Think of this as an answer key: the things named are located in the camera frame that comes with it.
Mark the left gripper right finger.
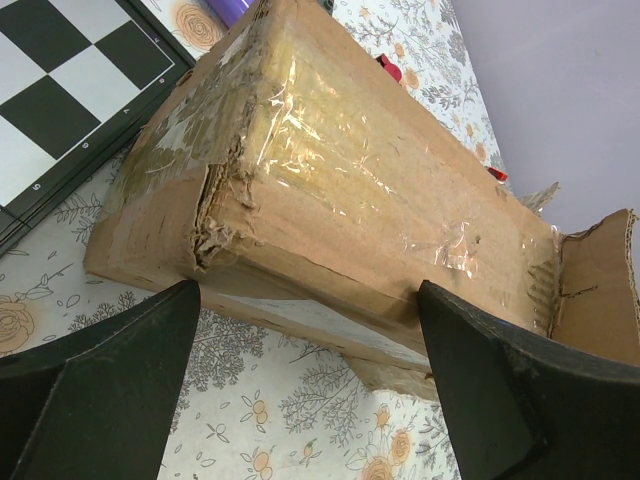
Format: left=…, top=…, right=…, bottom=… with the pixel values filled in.
left=417, top=280, right=639, bottom=479

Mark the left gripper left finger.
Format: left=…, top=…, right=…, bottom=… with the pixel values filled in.
left=1, top=280, right=201, bottom=479

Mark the brown taped cardboard box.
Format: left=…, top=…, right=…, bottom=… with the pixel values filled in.
left=84, top=1, right=639, bottom=382

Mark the red black knife cap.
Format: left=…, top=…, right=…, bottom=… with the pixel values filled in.
left=375, top=54, right=403, bottom=83

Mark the black white checkerboard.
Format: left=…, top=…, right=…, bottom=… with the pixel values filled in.
left=1, top=0, right=195, bottom=253

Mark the purple cylindrical handle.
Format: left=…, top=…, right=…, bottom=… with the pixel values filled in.
left=206, top=0, right=253, bottom=28

